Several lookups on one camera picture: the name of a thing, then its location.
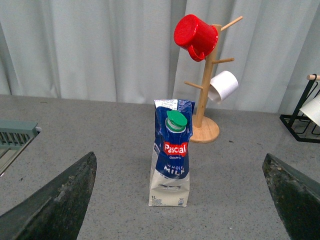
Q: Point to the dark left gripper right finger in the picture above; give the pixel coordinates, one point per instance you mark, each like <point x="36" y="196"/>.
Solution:
<point x="296" y="198"/>

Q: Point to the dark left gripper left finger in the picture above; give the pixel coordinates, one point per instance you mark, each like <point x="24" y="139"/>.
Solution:
<point x="57" y="210"/>

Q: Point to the blue white milk carton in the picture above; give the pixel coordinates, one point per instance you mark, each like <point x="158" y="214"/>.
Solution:
<point x="169" y="183"/>

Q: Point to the green dish rack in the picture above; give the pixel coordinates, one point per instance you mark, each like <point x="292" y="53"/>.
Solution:
<point x="15" y="136"/>

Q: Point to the white mug on rack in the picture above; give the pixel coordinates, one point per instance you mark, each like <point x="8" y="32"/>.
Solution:
<point x="312" y="110"/>

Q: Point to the wooden mug tree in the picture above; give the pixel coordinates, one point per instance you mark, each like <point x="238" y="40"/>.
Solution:
<point x="204" y="129"/>

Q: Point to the white mug on tree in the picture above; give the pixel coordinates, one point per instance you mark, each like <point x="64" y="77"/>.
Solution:
<point x="222" y="86"/>

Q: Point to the grey curtain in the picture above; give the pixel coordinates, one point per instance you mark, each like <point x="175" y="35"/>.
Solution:
<point x="123" y="50"/>

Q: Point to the red plastic mug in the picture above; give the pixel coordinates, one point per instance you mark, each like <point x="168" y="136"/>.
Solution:
<point x="195" y="36"/>

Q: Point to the black wire mug rack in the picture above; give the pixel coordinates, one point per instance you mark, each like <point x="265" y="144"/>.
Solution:
<point x="300" y="126"/>

